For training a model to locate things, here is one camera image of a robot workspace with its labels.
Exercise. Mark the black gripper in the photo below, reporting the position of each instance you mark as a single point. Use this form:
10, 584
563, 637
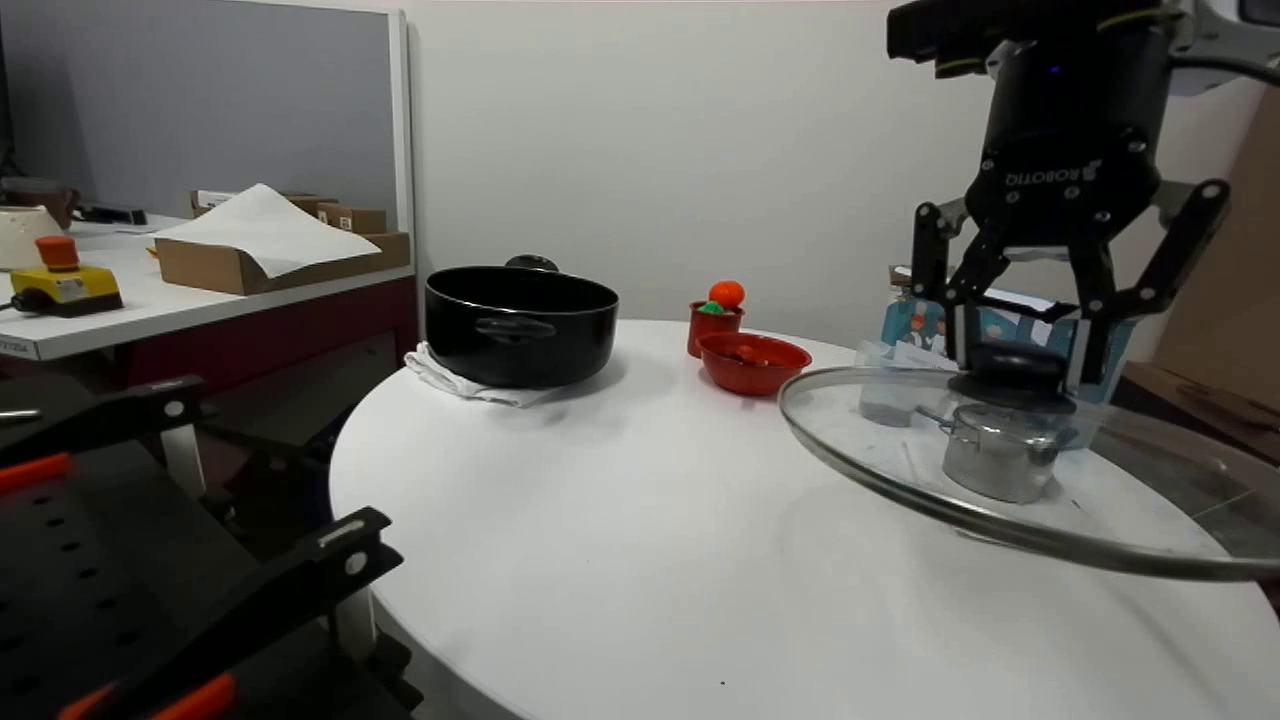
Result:
1065, 145

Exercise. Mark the glass lid with black knob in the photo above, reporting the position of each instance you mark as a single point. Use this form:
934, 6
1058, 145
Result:
1145, 499

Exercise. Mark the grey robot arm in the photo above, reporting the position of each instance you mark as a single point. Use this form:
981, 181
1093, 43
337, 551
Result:
1220, 32

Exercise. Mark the black cooking pot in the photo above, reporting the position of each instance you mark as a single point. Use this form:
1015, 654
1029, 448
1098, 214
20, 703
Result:
521, 332

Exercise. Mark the blue box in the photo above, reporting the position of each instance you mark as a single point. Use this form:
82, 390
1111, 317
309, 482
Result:
1026, 332

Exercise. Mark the brown cardboard sheet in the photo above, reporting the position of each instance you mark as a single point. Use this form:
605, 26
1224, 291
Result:
1224, 295

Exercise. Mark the clear bottle blue label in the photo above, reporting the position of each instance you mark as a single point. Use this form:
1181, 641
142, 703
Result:
907, 317

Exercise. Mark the red bowl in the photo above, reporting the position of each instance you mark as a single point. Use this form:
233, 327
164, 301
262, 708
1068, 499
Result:
754, 360

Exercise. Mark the red cup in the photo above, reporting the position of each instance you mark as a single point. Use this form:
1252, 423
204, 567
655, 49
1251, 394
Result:
705, 328

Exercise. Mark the small cardboard boxes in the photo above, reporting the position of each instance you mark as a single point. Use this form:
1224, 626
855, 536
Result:
350, 218

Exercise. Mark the flat cardboard box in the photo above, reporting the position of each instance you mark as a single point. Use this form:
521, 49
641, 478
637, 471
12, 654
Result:
212, 266

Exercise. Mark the grey partition panel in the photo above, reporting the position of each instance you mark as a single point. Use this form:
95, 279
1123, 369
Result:
202, 92

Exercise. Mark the white top desk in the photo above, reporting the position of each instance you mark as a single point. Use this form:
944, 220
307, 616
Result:
161, 312

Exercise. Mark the black stand orange clamps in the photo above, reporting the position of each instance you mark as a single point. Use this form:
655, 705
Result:
145, 573

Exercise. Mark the yellow device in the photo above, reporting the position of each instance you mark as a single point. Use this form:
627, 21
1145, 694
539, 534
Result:
66, 291

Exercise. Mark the orange block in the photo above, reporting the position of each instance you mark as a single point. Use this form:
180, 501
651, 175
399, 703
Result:
57, 253

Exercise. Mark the white rounded object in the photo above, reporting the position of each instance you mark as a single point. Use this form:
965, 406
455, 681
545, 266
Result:
27, 239

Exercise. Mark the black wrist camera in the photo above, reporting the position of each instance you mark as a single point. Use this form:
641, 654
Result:
952, 32

